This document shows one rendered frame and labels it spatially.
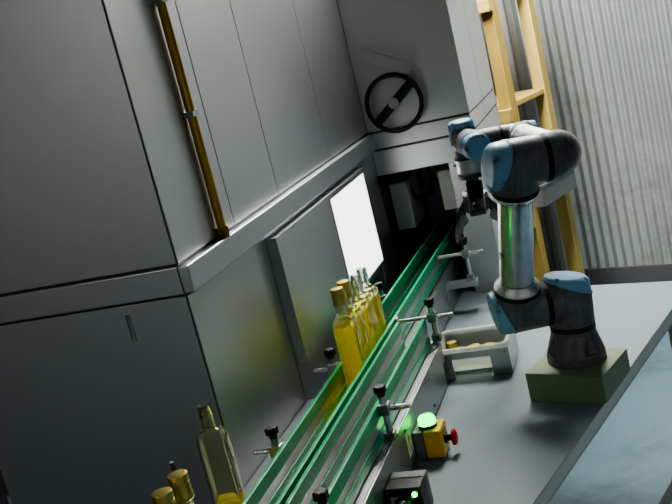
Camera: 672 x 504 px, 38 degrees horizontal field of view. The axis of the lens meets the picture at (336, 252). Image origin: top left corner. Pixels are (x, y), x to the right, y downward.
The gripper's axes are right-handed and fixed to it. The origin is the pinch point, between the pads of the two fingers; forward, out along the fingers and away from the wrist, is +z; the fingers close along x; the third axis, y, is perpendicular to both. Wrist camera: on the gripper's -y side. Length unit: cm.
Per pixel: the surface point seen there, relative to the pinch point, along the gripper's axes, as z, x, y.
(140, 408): -3, 77, -86
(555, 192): 42, -31, 195
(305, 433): 14, 45, -76
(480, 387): 34.4, 8.0, -23.6
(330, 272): -1.9, 44.2, -9.3
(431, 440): 27, 19, -63
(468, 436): 33, 11, -53
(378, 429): 15, 28, -78
